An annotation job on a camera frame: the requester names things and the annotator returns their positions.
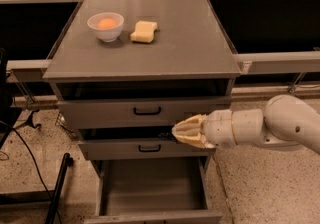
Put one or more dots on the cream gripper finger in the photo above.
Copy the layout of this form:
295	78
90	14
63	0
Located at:
190	125
198	140

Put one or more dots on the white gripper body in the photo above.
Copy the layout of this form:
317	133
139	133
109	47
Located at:
218	128

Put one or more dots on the dark blue rxbar wrapper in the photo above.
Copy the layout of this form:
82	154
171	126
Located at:
167	136

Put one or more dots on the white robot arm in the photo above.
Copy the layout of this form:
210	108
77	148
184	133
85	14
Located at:
285	123

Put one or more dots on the grey top drawer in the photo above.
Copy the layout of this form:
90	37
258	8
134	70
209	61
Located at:
88	105

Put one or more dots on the grey drawer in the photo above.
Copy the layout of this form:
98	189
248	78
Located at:
88	105
122	143
154	191

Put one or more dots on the grey bottom drawer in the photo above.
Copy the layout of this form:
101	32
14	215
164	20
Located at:
154	191

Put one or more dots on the grey drawer cabinet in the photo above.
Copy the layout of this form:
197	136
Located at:
188	44

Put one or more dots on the grey middle drawer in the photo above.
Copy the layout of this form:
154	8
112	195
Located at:
122	143

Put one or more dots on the yellow sponge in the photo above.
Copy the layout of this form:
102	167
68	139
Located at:
144	32

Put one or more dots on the black pole stand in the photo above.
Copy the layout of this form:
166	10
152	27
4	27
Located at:
53	208

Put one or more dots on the white bowl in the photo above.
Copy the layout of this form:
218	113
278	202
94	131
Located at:
108	35

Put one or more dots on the orange fruit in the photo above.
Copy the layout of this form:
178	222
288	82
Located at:
107	23

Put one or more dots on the black middle drawer handle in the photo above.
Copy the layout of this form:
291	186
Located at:
149	149

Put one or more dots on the black drawer handle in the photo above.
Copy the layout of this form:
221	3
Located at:
149	149
146	112

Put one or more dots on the black top drawer handle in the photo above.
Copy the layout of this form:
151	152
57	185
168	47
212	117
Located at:
146	112

